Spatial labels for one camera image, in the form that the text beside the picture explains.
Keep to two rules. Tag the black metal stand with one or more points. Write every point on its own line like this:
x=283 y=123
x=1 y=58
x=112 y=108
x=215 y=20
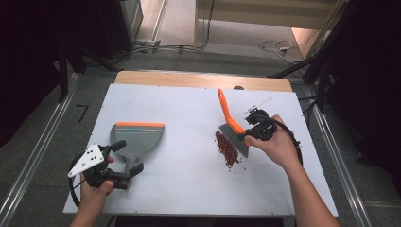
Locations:
x=63 y=78
x=321 y=91

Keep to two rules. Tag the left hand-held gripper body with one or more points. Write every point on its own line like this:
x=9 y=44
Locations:
x=90 y=159

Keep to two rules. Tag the person's right hand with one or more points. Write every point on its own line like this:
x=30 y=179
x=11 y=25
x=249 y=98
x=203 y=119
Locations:
x=277 y=148

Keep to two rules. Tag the aluminium floor rail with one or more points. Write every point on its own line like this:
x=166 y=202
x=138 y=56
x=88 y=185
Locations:
x=359 y=205
x=36 y=154

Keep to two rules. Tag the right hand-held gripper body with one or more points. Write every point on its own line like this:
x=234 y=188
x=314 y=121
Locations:
x=265 y=127

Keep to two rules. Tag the dark curtain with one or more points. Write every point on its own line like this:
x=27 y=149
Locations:
x=372 y=78
x=31 y=47

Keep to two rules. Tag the red beans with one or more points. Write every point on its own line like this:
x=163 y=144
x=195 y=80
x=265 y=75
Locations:
x=225 y=148

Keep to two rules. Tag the orange wooden panel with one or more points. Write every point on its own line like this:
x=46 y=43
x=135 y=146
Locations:
x=304 y=39

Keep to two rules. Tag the white table board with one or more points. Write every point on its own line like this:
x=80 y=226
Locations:
x=176 y=189

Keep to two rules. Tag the dark table grommet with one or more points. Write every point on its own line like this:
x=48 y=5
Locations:
x=238 y=87

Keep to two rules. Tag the person's left hand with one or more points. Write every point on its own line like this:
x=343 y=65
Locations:
x=94 y=195

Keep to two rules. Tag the grey dustpan with orange edge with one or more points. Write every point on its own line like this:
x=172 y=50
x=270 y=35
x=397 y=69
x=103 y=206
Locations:
x=142 y=138

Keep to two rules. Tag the wooden table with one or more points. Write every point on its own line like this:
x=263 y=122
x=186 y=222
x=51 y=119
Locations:
x=189 y=80

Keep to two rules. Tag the grey cabinet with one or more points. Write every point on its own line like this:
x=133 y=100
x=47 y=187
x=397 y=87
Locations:
x=132 y=15

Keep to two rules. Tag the beige wooden furniture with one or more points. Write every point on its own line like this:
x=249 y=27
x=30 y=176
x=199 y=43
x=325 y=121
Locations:
x=268 y=15

